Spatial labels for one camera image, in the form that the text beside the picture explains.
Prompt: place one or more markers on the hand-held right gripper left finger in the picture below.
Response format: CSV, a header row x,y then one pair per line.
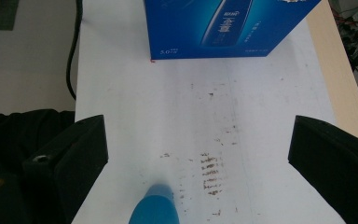
x,y
74,161

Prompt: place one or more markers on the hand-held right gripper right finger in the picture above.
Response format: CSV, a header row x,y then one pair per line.
x,y
332,155

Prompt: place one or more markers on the blue plastic object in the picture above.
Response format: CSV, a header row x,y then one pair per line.
x,y
155,208

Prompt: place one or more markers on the white paper table cover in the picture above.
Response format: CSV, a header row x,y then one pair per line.
x,y
174,109

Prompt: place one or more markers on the green mat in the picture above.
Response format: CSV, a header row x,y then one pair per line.
x,y
0,18

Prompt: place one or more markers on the blue printed carton box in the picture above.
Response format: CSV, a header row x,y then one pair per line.
x,y
186,28

